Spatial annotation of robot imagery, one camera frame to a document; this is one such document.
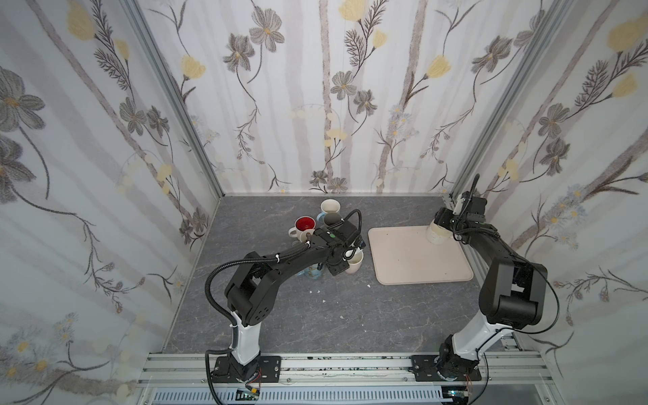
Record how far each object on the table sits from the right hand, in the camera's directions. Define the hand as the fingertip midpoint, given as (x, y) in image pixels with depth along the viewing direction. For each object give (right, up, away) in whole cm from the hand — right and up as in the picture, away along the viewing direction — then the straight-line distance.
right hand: (443, 210), depth 93 cm
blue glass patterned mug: (-49, -23, -2) cm, 54 cm away
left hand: (-41, -17, -3) cm, 45 cm away
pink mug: (-34, -19, -6) cm, 39 cm away
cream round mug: (0, -9, +5) cm, 11 cm away
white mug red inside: (-54, -6, +8) cm, 55 cm away
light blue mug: (-43, 0, +11) cm, 44 cm away
